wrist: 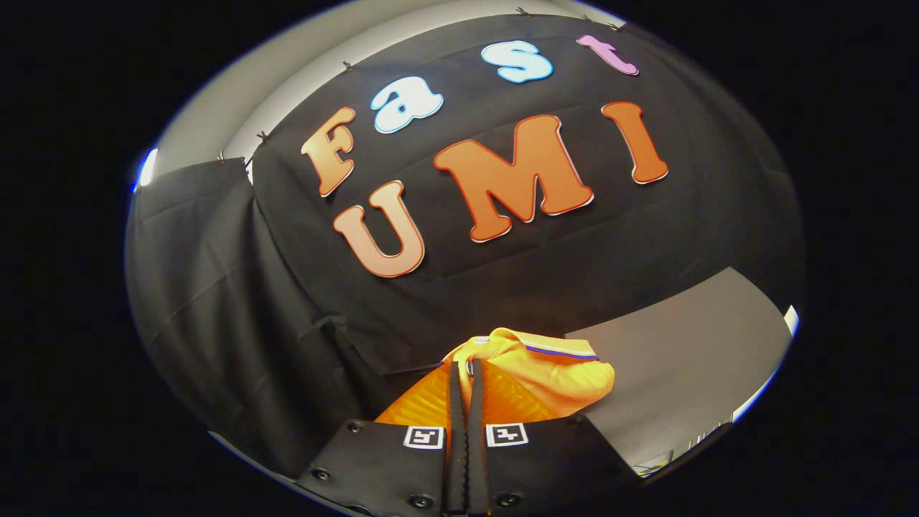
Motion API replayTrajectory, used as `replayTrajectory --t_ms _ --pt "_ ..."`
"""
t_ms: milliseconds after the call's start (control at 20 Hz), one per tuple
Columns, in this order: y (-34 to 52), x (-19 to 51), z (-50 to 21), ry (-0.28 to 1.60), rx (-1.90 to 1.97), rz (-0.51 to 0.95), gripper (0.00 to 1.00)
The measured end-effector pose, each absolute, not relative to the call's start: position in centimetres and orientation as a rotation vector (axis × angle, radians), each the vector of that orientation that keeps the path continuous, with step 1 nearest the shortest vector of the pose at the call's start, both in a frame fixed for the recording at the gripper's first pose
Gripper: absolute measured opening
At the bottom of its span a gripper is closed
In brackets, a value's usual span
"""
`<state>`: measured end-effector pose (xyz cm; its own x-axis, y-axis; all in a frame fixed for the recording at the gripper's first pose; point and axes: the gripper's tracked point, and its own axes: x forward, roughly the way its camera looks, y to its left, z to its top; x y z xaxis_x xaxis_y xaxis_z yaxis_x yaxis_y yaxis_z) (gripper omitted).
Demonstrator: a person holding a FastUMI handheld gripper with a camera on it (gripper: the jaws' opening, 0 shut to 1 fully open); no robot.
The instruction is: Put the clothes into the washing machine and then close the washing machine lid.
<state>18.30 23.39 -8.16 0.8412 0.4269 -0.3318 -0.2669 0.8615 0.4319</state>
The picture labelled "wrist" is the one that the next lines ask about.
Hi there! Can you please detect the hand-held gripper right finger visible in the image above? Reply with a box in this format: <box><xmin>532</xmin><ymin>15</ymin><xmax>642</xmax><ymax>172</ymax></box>
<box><xmin>465</xmin><ymin>359</ymin><xmax>641</xmax><ymax>516</ymax></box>

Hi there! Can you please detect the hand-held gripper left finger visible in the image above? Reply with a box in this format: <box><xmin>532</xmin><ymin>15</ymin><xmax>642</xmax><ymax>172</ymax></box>
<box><xmin>296</xmin><ymin>359</ymin><xmax>467</xmax><ymax>516</ymax></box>

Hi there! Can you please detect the yellow polo shirt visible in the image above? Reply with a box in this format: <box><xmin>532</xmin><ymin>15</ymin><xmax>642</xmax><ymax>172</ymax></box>
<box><xmin>442</xmin><ymin>327</ymin><xmax>617</xmax><ymax>421</ymax></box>

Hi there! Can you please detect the narrow ceiling light strip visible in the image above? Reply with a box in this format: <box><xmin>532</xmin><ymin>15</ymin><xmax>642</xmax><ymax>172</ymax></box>
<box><xmin>131</xmin><ymin>147</ymin><xmax>159</xmax><ymax>193</ymax></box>

